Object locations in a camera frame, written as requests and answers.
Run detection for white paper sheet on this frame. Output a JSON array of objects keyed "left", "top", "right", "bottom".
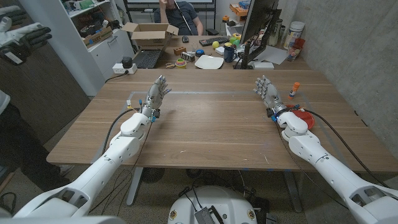
[{"left": 253, "top": 45, "right": 289, "bottom": 65}]

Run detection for standing person black trousers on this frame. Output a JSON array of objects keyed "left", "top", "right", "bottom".
[{"left": 0, "top": 90, "right": 75, "bottom": 192}]

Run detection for white plate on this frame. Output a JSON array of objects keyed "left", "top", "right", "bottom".
[{"left": 194, "top": 54, "right": 224, "bottom": 70}]

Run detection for orange storage box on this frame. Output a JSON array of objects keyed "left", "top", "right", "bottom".
[{"left": 229, "top": 2, "right": 249, "bottom": 17}]

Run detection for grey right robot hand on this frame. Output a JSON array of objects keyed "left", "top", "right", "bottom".
[{"left": 252, "top": 75, "right": 289, "bottom": 118}]

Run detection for operator right gloved hand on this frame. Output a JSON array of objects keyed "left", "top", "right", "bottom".
[{"left": 0, "top": 17, "right": 53, "bottom": 65}]

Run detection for black laptop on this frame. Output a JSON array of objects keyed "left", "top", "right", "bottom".
[{"left": 132, "top": 32, "right": 174, "bottom": 69}]

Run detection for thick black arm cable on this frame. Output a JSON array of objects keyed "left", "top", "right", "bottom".
[
  {"left": 298, "top": 107, "right": 389, "bottom": 189},
  {"left": 101, "top": 107, "right": 141, "bottom": 156}
]

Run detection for open cardboard box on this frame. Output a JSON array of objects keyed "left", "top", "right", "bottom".
[{"left": 121, "top": 22, "right": 180, "bottom": 50}]

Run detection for white power strip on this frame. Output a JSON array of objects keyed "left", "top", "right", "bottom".
[{"left": 112, "top": 63, "right": 138, "bottom": 75}]

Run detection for white cylindrical canister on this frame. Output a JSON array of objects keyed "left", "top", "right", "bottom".
[{"left": 282, "top": 21, "right": 305, "bottom": 50}]

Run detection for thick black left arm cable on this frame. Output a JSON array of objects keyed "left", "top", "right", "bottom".
[{"left": 101, "top": 107, "right": 141, "bottom": 156}]

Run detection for flat white box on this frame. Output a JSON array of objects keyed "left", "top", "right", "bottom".
[{"left": 252, "top": 61, "right": 275, "bottom": 70}]

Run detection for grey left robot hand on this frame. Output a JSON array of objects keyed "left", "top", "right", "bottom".
[{"left": 141, "top": 75, "right": 172, "bottom": 119}]

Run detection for black keyboard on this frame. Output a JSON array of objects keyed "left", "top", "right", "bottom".
[{"left": 198, "top": 36, "right": 231, "bottom": 47}]

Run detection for orange capped glue stick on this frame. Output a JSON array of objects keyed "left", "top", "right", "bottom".
[{"left": 287, "top": 82, "right": 301, "bottom": 100}]

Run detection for seated person dark shirt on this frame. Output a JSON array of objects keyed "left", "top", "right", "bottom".
[{"left": 154, "top": 0, "right": 205, "bottom": 36}]

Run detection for black round floor stand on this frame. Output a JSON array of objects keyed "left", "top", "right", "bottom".
[{"left": 141, "top": 167, "right": 165, "bottom": 184}]

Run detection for black computer monitor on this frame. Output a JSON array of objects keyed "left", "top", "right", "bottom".
[{"left": 233, "top": 0, "right": 282, "bottom": 70}]

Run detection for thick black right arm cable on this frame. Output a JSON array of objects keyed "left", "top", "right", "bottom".
[{"left": 298, "top": 107, "right": 389, "bottom": 189}]

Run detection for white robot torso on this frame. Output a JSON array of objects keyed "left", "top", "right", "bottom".
[{"left": 167, "top": 185, "right": 258, "bottom": 224}]

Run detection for grey finned device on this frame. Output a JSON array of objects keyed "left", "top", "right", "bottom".
[{"left": 194, "top": 207, "right": 216, "bottom": 224}]

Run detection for dark blue mug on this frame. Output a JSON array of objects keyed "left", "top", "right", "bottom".
[{"left": 223, "top": 46, "right": 238, "bottom": 63}]

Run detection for white shelf cabinet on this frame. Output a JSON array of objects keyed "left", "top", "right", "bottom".
[{"left": 18, "top": 0, "right": 136, "bottom": 96}]

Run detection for red bowl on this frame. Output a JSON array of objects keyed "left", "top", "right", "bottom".
[{"left": 285, "top": 105, "right": 315, "bottom": 130}]

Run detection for operator left gloved hand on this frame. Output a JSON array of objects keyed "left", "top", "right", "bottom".
[{"left": 0, "top": 5, "right": 27, "bottom": 26}]

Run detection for black floor cable loop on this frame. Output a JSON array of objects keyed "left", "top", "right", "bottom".
[{"left": 0, "top": 192, "right": 17, "bottom": 215}]

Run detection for brown cardboard shelf box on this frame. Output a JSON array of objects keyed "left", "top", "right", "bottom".
[{"left": 82, "top": 26, "right": 114, "bottom": 48}]

